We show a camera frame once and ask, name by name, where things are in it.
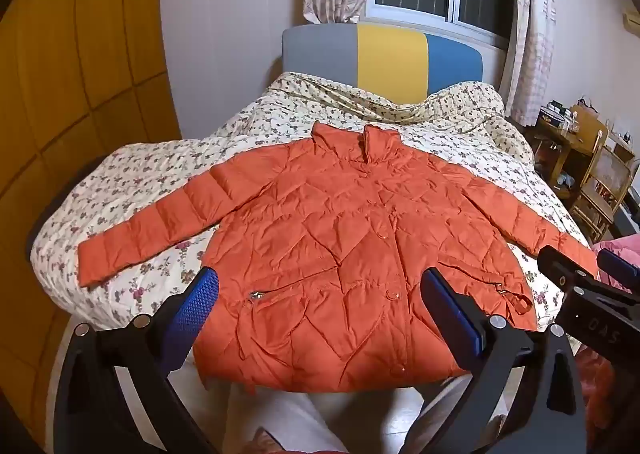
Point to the person's white pants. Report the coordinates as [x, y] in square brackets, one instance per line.
[285, 419]

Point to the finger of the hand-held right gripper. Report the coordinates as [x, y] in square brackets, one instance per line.
[565, 266]
[620, 266]

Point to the wooden desk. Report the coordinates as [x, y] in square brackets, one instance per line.
[570, 144]

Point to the wall air conditioner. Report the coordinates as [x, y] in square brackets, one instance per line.
[632, 19]

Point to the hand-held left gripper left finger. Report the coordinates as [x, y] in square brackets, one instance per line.
[192, 306]

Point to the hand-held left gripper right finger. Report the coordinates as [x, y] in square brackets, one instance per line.
[452, 311]

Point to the pink cloth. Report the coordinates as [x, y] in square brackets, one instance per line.
[617, 246]

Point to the red cloth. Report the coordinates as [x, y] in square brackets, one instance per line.
[605, 384]

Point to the wooden chair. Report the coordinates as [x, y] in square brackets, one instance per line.
[602, 179]

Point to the yellow wooden wardrobe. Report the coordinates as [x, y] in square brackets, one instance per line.
[75, 109]

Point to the cluster of small desk items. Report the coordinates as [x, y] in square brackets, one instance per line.
[557, 116]

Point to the orange quilted jacket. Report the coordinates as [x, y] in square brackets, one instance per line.
[340, 244]

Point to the floral print blanket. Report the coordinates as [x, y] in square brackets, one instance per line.
[150, 174]

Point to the grey yellow blue headboard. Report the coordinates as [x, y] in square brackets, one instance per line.
[390, 59]

